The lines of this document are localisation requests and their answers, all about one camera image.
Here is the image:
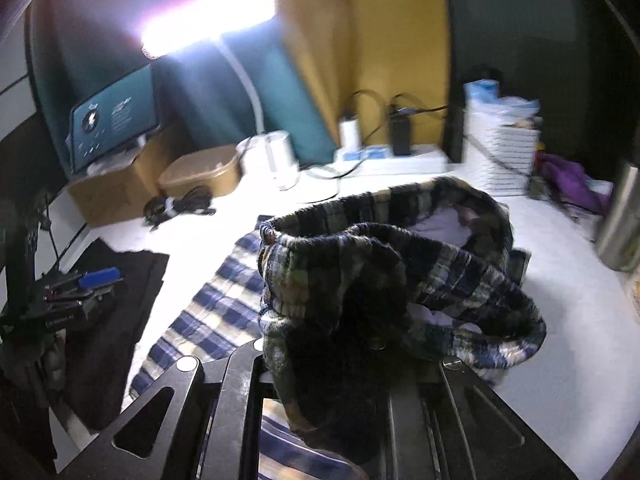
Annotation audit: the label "person's left hand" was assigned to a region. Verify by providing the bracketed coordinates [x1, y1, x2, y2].
[37, 330, 68, 395]

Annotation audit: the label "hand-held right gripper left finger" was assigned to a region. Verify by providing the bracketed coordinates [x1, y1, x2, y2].
[60, 337, 266, 480]

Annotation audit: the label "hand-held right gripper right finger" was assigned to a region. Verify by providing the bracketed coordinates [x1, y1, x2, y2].
[385, 355, 576, 480]

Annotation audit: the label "tablet with teal screen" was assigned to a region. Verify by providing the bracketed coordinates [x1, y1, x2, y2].
[67, 64, 161, 173]

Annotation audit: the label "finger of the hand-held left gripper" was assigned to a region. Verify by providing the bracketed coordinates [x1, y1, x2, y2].
[45, 267, 122, 293]
[44, 285, 117, 309]

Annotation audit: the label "purple cloth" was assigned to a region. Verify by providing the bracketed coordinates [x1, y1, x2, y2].
[537, 152, 613, 216]

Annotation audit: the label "black cloth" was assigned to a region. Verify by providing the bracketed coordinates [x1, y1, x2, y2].
[50, 237, 171, 433]

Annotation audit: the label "blue plaid pants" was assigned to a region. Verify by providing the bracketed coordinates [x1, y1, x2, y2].
[129, 176, 547, 480]

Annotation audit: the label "brown lunch container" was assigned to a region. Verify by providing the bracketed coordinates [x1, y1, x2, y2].
[157, 144, 243, 200]

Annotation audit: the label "white desk lamp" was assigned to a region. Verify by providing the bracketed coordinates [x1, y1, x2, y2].
[140, 0, 301, 192]

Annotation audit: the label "white charger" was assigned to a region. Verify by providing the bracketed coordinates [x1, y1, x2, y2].
[339, 116, 362, 150]

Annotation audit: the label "black charger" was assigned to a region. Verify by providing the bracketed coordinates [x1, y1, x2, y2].
[389, 105, 413, 157]

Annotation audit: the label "cream cartoon mug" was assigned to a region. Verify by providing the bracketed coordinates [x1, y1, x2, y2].
[622, 267, 640, 311]

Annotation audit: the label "yellow curtain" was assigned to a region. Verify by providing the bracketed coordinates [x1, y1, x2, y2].
[260, 0, 451, 146]

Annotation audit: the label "black cable bundle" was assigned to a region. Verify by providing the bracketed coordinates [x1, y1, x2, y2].
[144, 186, 217, 226]

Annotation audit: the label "white slatted basket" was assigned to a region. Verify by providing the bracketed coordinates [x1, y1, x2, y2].
[462, 107, 543, 197]

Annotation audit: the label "blue plastic packet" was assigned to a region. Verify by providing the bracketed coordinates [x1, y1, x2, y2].
[462, 79, 541, 116]

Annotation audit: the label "teal curtain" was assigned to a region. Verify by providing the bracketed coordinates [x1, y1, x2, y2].
[30, 0, 336, 166]

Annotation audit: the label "steel thermos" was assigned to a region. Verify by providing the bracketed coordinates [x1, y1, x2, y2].
[595, 160, 640, 273]

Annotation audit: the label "white power strip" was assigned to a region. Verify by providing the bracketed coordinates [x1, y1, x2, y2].
[334, 142, 451, 177]

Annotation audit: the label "cardboard box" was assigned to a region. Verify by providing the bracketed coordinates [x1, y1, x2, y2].
[67, 122, 201, 228]

